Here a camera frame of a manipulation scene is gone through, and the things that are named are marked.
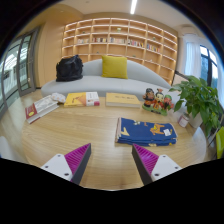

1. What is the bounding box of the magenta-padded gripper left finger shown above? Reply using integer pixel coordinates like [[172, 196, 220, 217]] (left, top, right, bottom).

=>
[[40, 143, 92, 185]]

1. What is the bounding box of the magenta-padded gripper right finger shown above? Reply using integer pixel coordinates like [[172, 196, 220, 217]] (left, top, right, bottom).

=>
[[131, 143, 183, 186]]

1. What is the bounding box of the small white and red can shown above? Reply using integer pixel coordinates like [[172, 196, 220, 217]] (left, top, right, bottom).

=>
[[177, 114, 190, 128]]

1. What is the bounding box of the red and white book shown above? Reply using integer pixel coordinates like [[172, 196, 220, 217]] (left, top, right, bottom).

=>
[[24, 94, 60, 125]]

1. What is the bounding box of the green chair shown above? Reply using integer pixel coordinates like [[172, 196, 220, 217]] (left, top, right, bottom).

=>
[[215, 126, 224, 160]]

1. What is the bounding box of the three-figure colourful figurine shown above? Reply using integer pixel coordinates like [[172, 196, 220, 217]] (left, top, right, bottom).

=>
[[142, 87, 175, 117]]

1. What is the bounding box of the small patterned white pack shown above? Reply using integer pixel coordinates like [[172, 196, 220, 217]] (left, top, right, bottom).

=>
[[50, 92, 67, 104]]

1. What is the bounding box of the green potted plant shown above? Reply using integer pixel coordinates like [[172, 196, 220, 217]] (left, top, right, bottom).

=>
[[168, 75, 224, 138]]

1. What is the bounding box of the large yellow book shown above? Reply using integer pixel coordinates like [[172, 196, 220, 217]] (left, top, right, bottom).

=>
[[105, 92, 143, 109]]

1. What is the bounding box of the grey curved sofa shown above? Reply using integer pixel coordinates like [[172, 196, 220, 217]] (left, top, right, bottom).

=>
[[40, 58, 181, 101]]

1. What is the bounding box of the black bag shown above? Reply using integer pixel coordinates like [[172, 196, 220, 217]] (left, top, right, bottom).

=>
[[55, 54, 84, 83]]

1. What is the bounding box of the glass door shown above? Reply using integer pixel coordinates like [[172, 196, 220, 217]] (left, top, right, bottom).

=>
[[0, 28, 41, 118]]

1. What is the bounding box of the white curtain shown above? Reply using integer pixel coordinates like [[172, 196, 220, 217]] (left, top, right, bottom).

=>
[[184, 41, 202, 79]]

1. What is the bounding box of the yellow cushion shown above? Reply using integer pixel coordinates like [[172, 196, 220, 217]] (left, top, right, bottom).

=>
[[101, 55, 129, 80]]

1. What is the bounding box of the long ceiling light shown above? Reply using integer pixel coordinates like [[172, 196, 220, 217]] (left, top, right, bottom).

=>
[[129, 0, 138, 15]]

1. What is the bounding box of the wooden wall shelf unit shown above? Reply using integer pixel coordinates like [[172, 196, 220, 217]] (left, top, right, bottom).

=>
[[61, 17, 179, 86]]

